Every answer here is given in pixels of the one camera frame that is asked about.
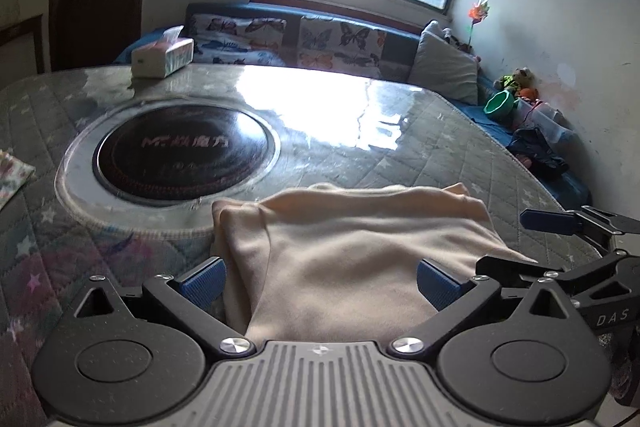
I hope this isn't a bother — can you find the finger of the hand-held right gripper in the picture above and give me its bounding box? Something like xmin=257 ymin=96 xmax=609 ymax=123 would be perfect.
xmin=520 ymin=206 xmax=640 ymax=252
xmin=475 ymin=251 xmax=640 ymax=304

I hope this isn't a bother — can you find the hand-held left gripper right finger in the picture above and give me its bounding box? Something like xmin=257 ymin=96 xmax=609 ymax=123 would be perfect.
xmin=390 ymin=258 xmax=588 ymax=358

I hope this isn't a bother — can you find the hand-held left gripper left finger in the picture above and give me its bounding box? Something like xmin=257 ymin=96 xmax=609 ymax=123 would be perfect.
xmin=70 ymin=257 xmax=253 ymax=358

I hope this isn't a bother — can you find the cream garment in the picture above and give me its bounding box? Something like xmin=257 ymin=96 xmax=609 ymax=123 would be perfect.
xmin=211 ymin=183 xmax=538 ymax=343

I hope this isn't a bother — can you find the dark blue clothes pile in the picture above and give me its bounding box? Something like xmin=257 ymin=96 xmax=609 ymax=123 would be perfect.
xmin=506 ymin=127 xmax=571 ymax=180

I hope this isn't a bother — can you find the clear plastic bag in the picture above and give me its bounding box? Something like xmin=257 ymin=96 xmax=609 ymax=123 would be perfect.
xmin=515 ymin=99 xmax=576 ymax=142

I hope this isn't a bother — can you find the green plastic bowl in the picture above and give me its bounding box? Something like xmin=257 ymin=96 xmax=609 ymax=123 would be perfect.
xmin=484 ymin=90 xmax=516 ymax=118

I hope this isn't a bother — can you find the black round induction cooktop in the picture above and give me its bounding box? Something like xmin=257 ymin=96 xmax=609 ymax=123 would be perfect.
xmin=92 ymin=104 xmax=281 ymax=208

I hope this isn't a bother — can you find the plush toy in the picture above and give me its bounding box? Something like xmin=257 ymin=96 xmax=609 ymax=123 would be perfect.
xmin=494 ymin=67 xmax=533 ymax=92

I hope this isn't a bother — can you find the grey pillow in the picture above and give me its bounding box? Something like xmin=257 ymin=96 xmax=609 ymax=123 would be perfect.
xmin=407 ymin=21 xmax=481 ymax=105

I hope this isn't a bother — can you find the floral patterned cloth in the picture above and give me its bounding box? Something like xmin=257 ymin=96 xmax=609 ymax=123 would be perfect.
xmin=0 ymin=149 xmax=37 ymax=210

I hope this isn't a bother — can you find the colourful pinwheel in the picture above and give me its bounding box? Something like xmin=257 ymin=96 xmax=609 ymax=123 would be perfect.
xmin=467 ymin=0 xmax=492 ymax=48

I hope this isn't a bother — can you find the white tissue pack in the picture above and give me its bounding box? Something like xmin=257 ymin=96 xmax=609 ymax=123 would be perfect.
xmin=131 ymin=26 xmax=195 ymax=79

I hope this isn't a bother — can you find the blue sofa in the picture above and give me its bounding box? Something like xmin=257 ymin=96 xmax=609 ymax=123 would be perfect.
xmin=112 ymin=3 xmax=593 ymax=212

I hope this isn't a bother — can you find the dark wooden cabinet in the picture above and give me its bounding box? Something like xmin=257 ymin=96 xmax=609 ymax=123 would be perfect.
xmin=0 ymin=14 xmax=46 ymax=80

